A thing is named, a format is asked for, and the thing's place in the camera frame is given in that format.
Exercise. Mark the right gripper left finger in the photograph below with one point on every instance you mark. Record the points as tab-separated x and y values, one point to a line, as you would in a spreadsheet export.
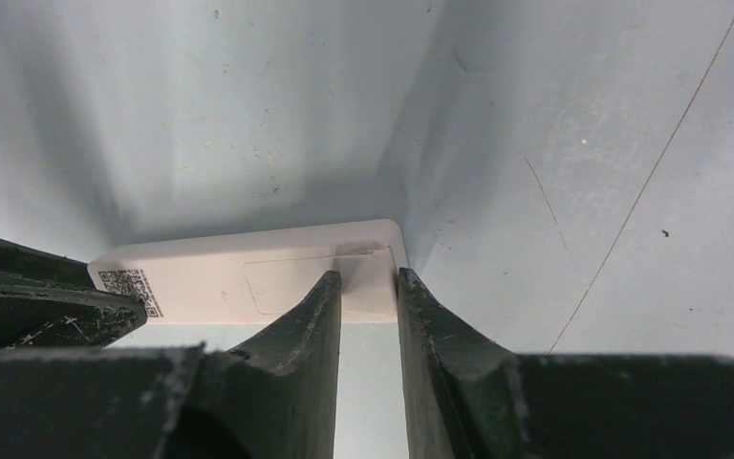
271	396

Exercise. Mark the white remote control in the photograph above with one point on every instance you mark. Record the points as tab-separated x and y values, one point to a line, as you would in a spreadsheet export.
200	281

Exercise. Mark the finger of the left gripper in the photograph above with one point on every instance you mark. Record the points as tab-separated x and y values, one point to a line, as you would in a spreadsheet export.
44	313
39	265

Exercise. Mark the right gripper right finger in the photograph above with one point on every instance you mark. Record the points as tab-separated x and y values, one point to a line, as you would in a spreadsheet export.
467	396

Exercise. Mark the white battery cover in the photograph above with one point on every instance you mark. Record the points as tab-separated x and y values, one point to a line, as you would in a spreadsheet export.
368	292

